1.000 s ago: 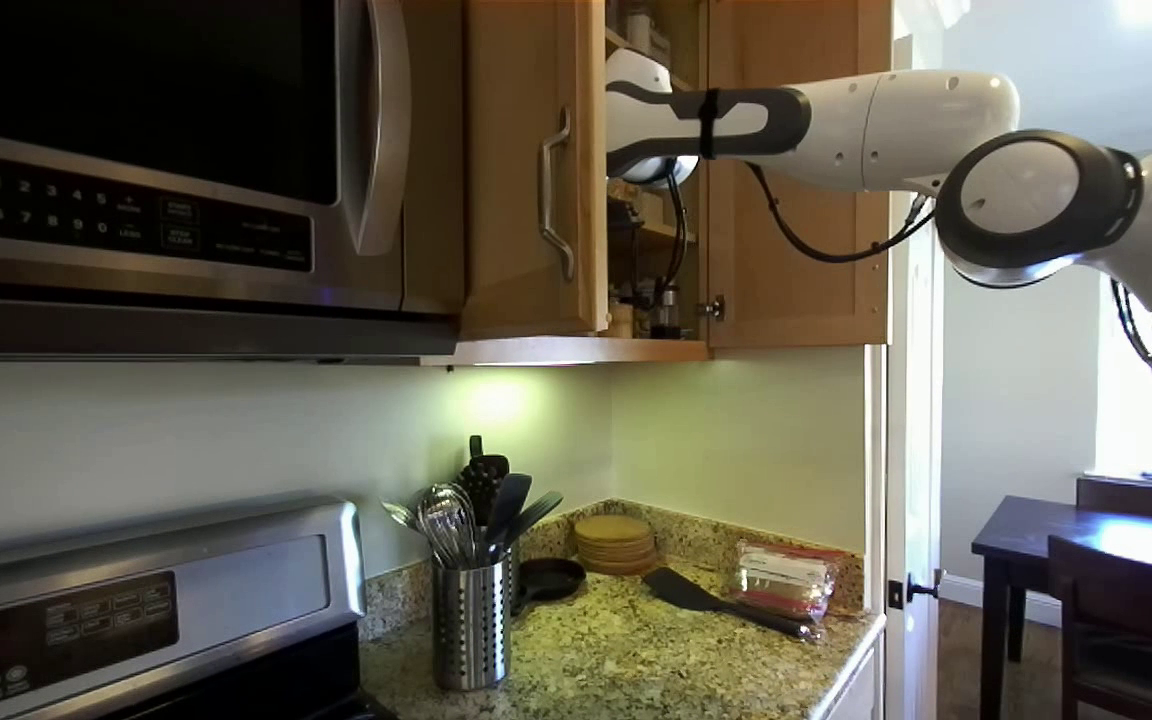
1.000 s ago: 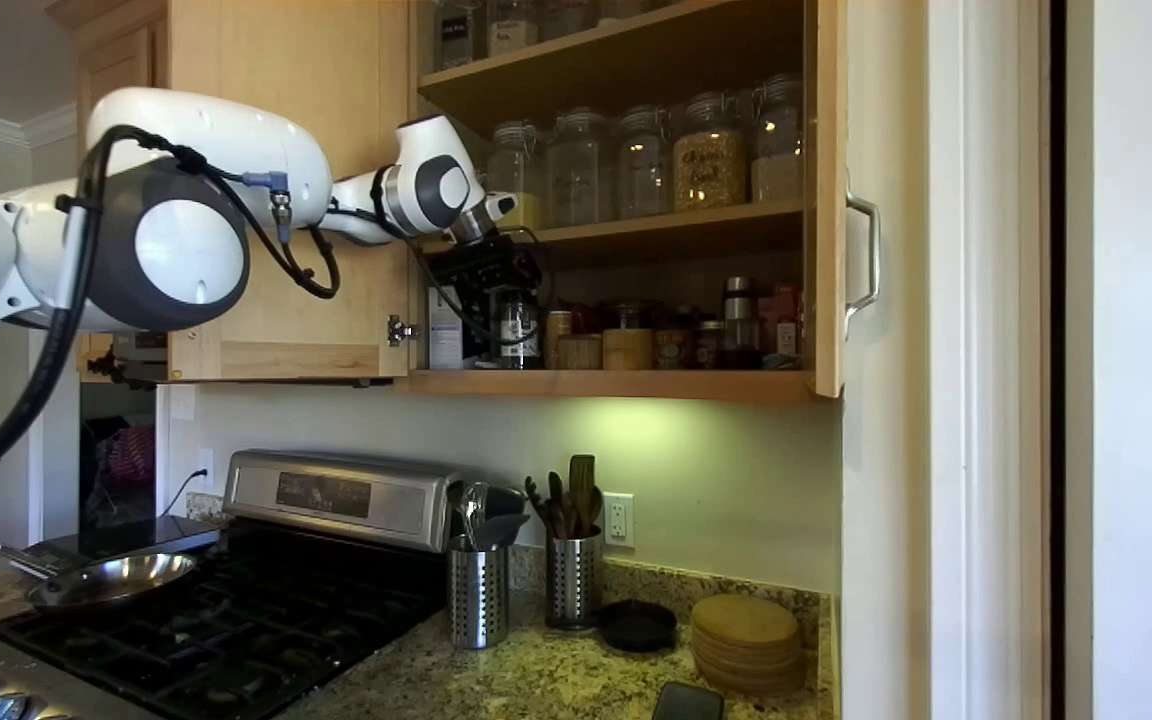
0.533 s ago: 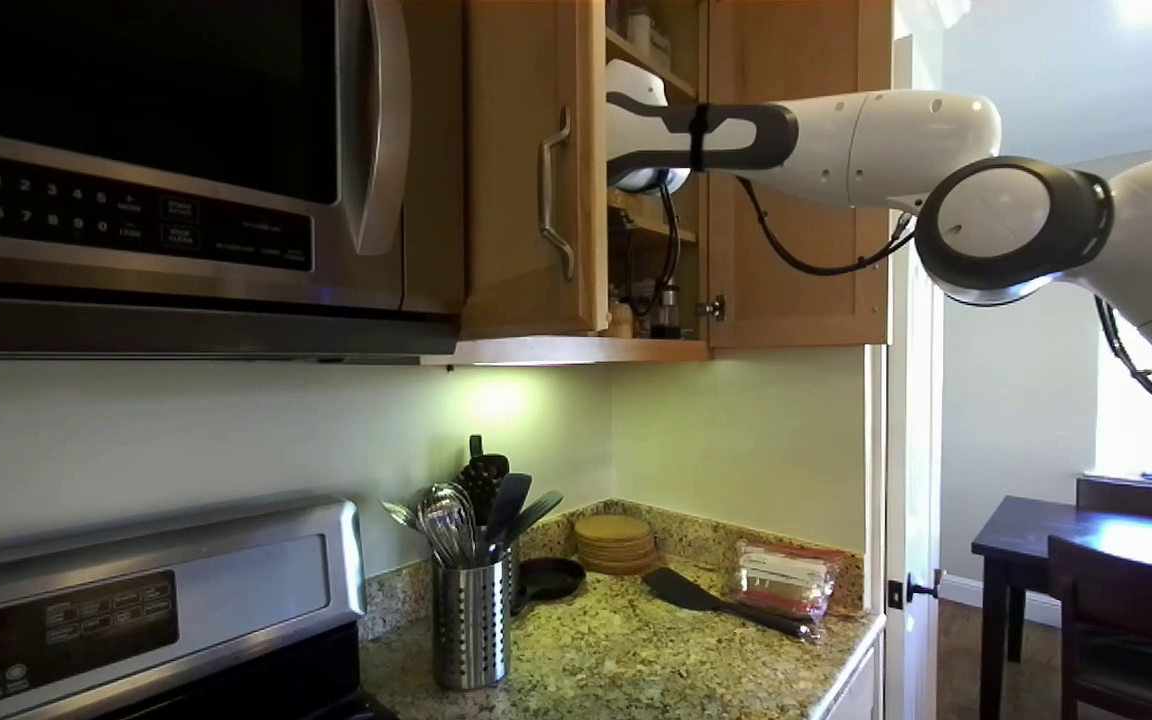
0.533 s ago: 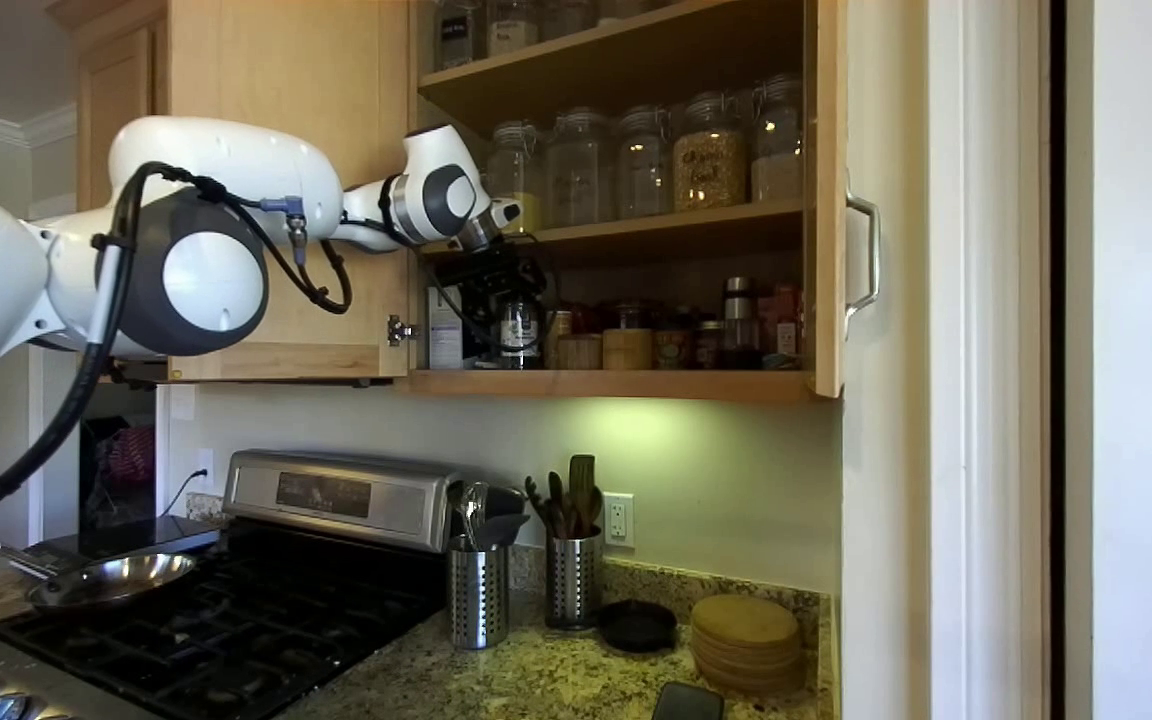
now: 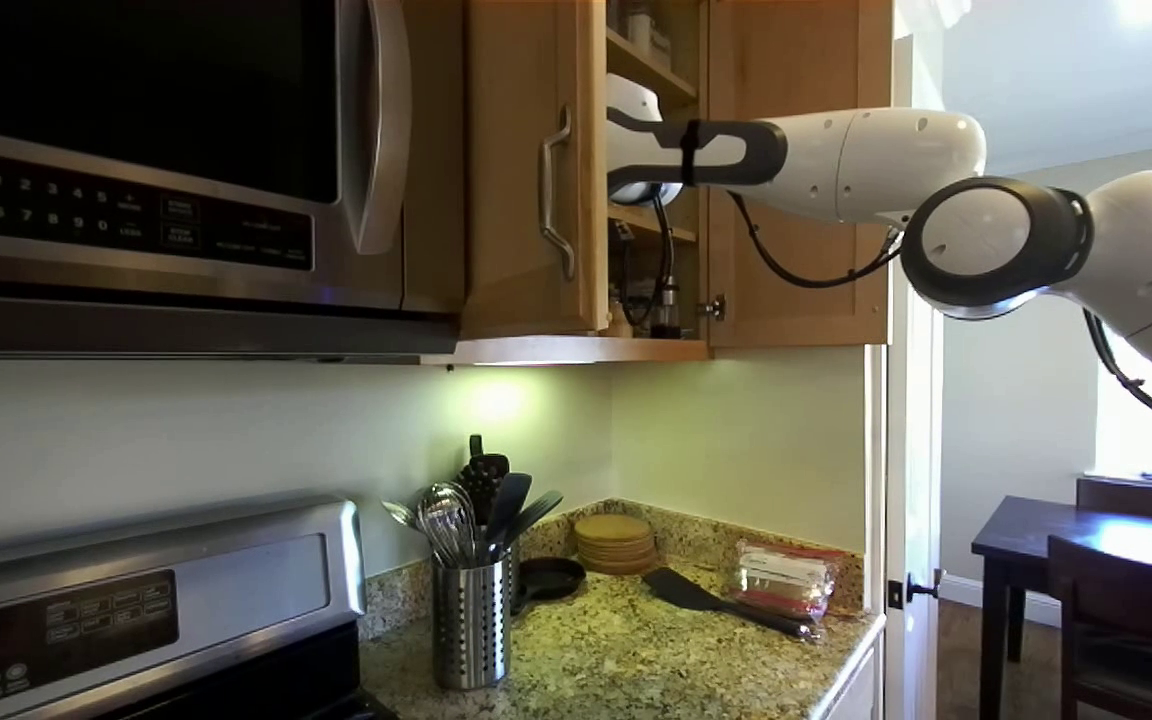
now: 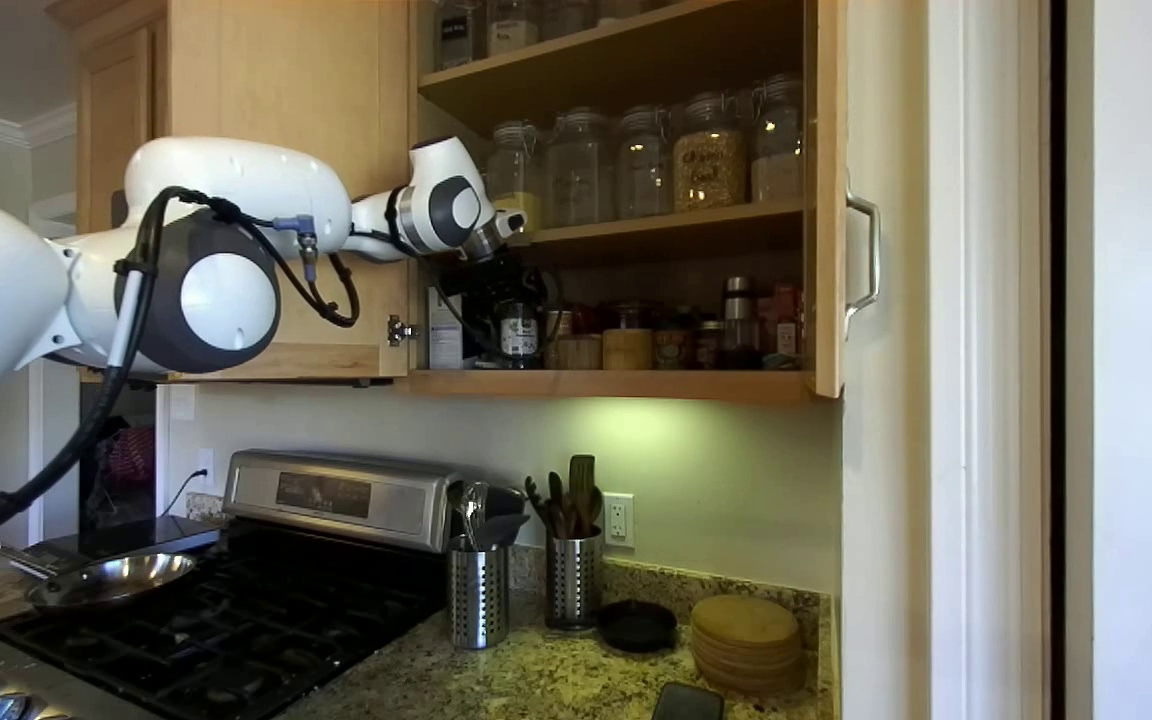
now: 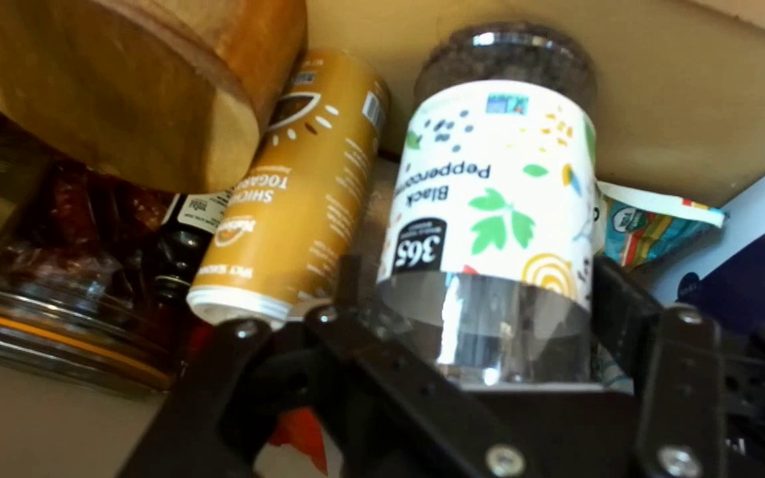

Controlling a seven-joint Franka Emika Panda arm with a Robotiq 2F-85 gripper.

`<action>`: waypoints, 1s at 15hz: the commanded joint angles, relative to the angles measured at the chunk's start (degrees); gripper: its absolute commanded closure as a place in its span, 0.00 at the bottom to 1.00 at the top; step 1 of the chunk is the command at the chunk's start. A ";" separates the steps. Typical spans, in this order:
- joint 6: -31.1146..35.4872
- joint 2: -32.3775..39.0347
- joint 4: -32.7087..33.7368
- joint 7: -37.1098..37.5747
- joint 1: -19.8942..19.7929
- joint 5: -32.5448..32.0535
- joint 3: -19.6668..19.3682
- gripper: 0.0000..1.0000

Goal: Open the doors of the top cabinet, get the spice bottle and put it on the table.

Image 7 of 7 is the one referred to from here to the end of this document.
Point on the round wooden container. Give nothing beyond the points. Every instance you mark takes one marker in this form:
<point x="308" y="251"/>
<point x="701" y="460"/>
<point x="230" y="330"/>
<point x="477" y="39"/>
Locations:
<point x="133" y="79"/>

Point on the black peppercorn spice bottle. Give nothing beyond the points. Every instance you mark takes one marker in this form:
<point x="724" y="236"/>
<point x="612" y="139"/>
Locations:
<point x="489" y="220"/>

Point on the glass jar red contents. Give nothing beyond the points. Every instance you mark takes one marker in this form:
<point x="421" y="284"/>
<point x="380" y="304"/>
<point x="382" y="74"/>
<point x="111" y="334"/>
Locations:
<point x="45" y="265"/>

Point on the colourful foil packet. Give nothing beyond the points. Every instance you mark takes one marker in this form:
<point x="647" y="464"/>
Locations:
<point x="657" y="227"/>

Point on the white and dark blue box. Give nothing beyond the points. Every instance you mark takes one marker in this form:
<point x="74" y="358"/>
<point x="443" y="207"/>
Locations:
<point x="754" y="256"/>

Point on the small dark bottle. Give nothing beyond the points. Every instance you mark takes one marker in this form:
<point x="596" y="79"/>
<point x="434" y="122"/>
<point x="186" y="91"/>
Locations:
<point x="184" y="248"/>

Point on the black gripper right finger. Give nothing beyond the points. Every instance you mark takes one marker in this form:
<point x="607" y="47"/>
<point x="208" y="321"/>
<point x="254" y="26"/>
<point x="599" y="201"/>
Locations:
<point x="679" y="399"/>

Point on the gold spice bottle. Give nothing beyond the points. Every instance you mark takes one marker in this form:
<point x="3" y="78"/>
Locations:
<point x="303" y="195"/>

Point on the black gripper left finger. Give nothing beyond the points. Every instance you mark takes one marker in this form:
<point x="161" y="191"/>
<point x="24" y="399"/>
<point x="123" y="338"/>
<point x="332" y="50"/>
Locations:
<point x="311" y="414"/>

